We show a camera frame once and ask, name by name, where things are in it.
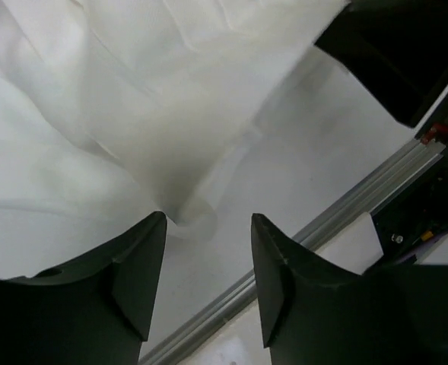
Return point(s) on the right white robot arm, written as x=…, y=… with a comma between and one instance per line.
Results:
x=398, y=50

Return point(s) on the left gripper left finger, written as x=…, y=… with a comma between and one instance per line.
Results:
x=93, y=309

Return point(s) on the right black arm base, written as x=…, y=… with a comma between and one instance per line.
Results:
x=415, y=217

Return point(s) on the white skirt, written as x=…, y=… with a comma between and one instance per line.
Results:
x=110, y=110

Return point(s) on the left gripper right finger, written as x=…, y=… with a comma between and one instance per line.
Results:
x=397, y=315

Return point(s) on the aluminium table rail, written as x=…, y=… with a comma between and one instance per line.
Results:
x=272, y=252

